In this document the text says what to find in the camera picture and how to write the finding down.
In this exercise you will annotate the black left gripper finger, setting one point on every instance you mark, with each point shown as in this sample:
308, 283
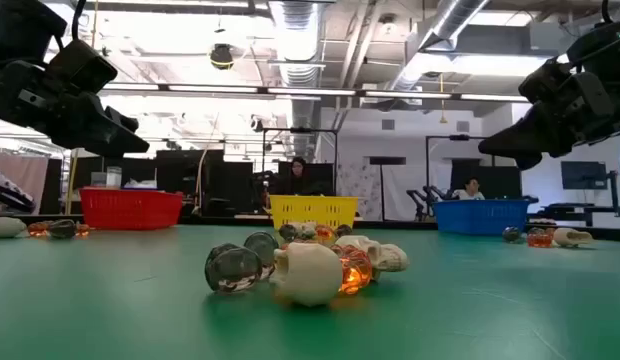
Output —
122, 122
115, 144

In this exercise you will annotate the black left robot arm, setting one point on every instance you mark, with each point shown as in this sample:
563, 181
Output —
20, 25

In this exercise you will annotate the red plastic basket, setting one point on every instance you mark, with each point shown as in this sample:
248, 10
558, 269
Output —
130, 210

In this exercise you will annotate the black background robot arm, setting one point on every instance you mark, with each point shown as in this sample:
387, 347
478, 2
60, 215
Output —
420, 197

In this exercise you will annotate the long ceiling light bar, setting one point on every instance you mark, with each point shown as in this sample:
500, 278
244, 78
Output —
310, 91

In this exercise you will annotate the black metal frame rig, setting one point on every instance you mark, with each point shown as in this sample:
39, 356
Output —
300, 130
460, 137

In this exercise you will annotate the clear plastic container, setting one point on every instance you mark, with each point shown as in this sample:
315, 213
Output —
113, 176

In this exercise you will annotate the black wall monitor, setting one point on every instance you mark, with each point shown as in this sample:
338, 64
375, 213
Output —
584, 175

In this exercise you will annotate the pink curtain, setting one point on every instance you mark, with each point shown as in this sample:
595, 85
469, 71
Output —
25, 172

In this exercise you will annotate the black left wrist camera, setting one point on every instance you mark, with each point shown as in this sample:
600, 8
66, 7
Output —
82, 67

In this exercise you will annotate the black partition screen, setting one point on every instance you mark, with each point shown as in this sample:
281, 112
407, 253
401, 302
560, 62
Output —
180, 175

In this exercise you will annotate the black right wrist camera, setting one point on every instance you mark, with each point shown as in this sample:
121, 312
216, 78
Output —
545, 82

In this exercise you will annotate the smoky clear plastic pumpkin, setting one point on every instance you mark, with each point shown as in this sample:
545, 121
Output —
62, 229
233, 270
511, 234
344, 230
262, 246
288, 232

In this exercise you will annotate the silver ventilation duct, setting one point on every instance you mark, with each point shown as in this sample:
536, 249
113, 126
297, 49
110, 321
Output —
296, 40
455, 20

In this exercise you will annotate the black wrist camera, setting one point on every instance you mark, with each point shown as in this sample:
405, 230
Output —
545, 82
82, 67

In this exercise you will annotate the black hanging ceiling speaker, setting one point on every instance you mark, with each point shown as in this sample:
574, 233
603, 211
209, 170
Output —
221, 56

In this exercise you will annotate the green table mat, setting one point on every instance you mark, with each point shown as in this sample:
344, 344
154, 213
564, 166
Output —
140, 325

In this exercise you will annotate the blue plastic basket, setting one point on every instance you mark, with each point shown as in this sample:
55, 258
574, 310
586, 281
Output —
480, 217

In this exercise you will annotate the yellow plastic basket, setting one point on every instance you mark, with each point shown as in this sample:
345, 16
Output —
315, 210

